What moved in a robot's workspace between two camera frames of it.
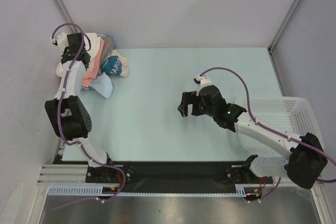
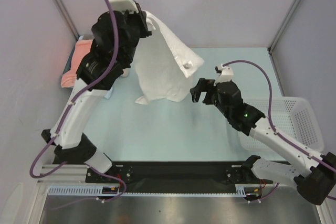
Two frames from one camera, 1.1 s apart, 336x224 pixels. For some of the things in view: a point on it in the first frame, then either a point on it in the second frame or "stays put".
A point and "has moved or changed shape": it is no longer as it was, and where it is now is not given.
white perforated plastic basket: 292,115 stays put
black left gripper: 65,52 to 139,17
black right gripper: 194,104 to 207,93
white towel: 95,41 has moved or changed shape
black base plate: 161,173 stays put
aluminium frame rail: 63,173 stays put
